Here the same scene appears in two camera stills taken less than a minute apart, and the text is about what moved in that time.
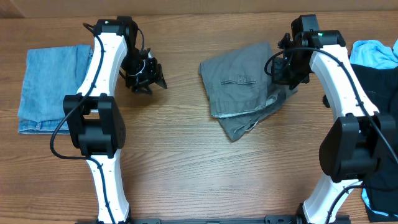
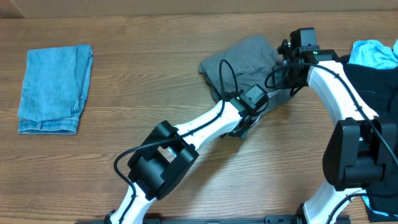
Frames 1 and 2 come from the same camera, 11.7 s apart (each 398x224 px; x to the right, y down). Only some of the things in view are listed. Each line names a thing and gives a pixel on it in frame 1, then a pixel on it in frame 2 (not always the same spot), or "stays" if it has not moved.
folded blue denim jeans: x=50 y=74 stays
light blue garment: x=372 y=53 stays
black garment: x=380 y=86 stays
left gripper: x=156 y=69 → x=242 y=133
